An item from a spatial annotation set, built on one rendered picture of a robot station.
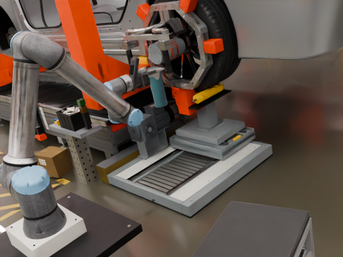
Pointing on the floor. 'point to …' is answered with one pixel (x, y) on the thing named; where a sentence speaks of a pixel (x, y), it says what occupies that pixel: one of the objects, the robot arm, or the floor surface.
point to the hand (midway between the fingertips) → (155, 67)
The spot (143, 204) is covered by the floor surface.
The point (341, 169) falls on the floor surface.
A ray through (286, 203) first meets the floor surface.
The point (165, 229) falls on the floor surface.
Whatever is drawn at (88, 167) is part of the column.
